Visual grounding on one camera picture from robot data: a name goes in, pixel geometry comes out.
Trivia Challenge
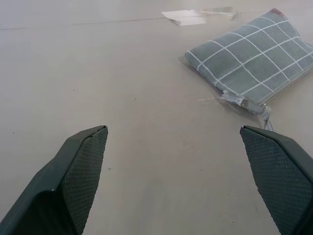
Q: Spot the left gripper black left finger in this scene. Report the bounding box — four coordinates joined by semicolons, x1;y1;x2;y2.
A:
0;125;109;235

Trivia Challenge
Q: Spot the grey checked fabric pouch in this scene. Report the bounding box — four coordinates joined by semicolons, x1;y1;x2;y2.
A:
184;8;313;130

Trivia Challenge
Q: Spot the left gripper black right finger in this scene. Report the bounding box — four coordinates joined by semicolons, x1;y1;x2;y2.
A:
240;125;313;235

